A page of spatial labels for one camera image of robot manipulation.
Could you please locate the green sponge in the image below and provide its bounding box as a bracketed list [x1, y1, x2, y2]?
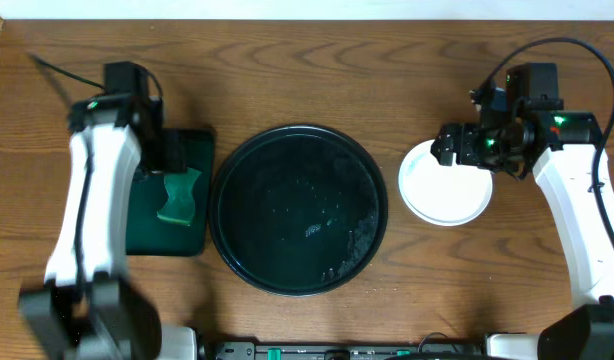
[157, 168, 202, 226]

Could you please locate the white plate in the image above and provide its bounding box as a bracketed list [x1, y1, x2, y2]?
[398, 140, 493, 227]

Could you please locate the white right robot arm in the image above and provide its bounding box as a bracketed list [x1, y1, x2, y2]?
[431, 110, 614, 359]

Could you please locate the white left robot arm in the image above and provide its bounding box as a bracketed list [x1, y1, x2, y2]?
[18, 95, 199, 359]

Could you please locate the dark green rectangular tray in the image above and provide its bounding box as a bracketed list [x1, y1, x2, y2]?
[126, 130, 214, 257]

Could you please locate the round black tray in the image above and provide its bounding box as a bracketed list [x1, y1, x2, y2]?
[208, 125, 388, 297]

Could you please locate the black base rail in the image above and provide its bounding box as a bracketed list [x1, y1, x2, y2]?
[199, 333, 486, 360]

